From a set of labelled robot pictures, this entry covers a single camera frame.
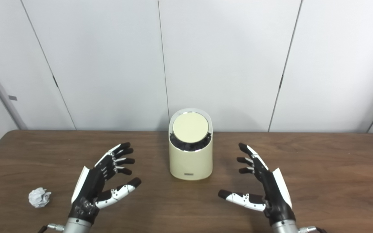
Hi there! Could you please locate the white and black right hand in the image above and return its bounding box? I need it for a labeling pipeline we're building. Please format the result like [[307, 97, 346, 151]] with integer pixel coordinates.
[[218, 142, 296, 226]]

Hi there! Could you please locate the black bin liner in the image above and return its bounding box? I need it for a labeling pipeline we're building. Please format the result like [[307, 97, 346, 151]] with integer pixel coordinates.
[[170, 131, 212, 152]]

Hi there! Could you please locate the cream round bin lid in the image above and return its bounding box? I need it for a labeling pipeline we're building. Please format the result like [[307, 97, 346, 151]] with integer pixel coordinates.
[[173, 112, 209, 143]]

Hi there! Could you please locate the white paper ball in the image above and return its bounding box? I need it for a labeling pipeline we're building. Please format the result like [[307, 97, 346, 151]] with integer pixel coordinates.
[[28, 187, 52, 208]]

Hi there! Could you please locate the cream-colored round bin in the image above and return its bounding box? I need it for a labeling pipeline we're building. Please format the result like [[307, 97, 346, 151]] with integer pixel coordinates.
[[168, 108, 213, 181]]

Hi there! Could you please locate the grey wall corner strip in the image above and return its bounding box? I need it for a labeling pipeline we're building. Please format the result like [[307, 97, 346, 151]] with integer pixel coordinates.
[[0, 49, 28, 130]]

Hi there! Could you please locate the white and black left hand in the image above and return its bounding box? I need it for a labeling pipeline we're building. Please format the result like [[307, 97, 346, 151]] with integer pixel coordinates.
[[68, 142, 142, 225]]

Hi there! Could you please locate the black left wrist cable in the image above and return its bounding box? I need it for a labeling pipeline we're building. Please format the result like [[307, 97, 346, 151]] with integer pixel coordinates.
[[38, 223, 65, 233]]

